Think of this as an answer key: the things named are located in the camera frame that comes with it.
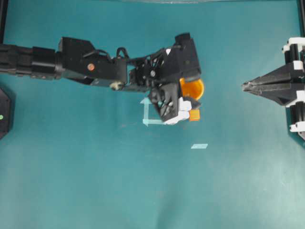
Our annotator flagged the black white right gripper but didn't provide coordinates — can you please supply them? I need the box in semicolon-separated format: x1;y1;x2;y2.
241;37;305;140

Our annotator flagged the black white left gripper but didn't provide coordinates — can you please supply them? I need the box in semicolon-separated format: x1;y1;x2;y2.
126;33;201;125

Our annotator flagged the yellow orange plastic cup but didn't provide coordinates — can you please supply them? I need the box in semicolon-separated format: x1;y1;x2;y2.
180;78;205;100

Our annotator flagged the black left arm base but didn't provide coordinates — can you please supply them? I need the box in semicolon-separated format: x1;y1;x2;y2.
0;83;16;139

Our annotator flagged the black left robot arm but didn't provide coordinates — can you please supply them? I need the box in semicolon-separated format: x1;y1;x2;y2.
0;33;204;125

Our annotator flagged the small orange block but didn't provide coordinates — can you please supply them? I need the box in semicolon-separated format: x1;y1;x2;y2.
189;109;200;121

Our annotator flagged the light blue tape square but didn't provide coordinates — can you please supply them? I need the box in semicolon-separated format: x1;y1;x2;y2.
140;97;165;127

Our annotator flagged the light blue tape strip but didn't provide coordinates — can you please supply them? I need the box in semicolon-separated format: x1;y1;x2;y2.
191;144;208;149

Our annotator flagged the black right frame post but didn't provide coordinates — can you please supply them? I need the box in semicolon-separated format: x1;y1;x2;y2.
296;0;305;37

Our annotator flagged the black frame post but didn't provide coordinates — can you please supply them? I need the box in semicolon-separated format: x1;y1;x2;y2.
296;0;305;37
0;0;9;43

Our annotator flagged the black left frame post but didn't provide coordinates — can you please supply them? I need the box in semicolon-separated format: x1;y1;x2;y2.
0;0;9;43

